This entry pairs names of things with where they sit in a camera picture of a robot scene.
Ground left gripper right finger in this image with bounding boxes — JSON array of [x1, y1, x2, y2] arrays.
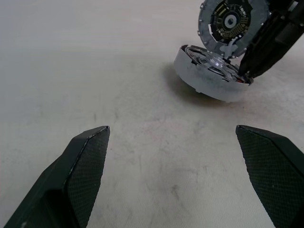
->
[[235, 124, 304, 228]]

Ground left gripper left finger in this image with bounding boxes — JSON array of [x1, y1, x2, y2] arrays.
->
[[4, 125, 111, 228]]

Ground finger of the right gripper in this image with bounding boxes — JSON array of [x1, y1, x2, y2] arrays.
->
[[238, 13, 304, 79]]

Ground spoked silver rotor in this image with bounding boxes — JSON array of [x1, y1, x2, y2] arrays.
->
[[184, 46, 239, 80]]

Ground round motor lid circuit board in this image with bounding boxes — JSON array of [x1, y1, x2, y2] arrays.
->
[[197, 0, 272, 59]]

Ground round motor housing copper windings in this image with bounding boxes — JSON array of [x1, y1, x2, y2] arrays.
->
[[173, 44, 255, 103]]

